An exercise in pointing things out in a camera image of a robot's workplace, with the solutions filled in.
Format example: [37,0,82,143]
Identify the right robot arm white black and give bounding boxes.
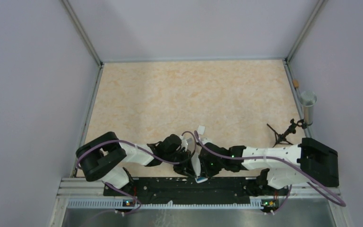
[198,138,339,195]

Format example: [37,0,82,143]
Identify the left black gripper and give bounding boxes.
[164,149,196,178]

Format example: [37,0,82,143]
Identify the small cork piece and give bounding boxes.
[292,79,299,89]

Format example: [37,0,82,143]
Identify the purple cable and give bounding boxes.
[194,130,347,208]
[76,131,198,170]

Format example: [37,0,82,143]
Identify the white remote control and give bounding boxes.
[190,153,205,179]

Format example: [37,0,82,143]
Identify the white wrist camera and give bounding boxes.
[179,135,189,151]
[200,138,213,145]

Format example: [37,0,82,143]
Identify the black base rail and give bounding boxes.
[103,176,290,206]

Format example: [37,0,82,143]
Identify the silver metal cylinder cup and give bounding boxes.
[299,91,317,125]

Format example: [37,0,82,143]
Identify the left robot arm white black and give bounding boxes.
[75,131,197,195]

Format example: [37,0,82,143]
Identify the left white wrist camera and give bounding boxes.
[179,135,189,151]

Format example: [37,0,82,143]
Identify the white remote battery cover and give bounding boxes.
[197,125,206,135]

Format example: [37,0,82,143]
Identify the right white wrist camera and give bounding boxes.
[200,138,213,145]

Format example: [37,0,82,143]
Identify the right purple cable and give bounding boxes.
[194,130,347,208]

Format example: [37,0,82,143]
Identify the black clamp mount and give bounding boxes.
[266,119,309,148]

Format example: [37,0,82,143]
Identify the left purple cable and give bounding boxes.
[76,131,198,170]

